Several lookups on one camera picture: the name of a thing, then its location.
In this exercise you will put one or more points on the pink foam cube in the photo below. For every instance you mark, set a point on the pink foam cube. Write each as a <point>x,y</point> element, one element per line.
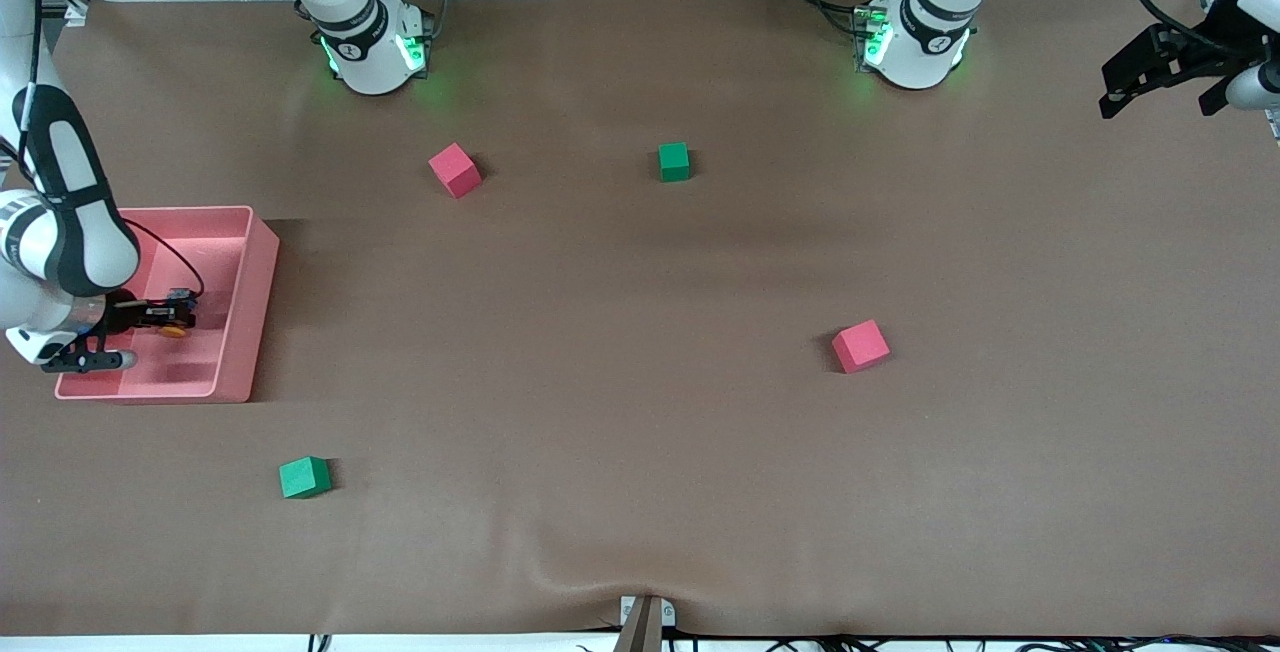
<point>455,172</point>
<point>860,347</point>

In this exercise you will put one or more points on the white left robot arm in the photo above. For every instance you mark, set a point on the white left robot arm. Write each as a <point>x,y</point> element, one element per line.
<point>925,52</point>

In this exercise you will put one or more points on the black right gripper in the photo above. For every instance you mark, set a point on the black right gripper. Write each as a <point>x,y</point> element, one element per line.
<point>128,316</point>

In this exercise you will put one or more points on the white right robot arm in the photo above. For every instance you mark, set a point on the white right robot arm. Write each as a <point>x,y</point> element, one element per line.
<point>370,62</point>

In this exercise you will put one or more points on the green foam cube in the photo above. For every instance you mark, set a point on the green foam cube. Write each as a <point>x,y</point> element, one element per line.
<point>674,162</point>
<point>304,478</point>

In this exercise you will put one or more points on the brown table mat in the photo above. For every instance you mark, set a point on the brown table mat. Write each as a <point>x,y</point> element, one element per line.
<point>640,432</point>

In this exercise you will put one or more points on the yellow mushroom push button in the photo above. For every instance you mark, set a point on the yellow mushroom push button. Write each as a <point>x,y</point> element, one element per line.
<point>175,333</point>

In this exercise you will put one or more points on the pink plastic bin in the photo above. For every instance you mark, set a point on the pink plastic bin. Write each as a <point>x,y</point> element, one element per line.
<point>245,312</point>

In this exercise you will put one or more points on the aluminium camera post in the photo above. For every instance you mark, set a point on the aluminium camera post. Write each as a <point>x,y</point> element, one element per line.
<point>645,624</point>

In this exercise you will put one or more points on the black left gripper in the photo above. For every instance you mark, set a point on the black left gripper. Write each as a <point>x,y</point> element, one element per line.
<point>1186,57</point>

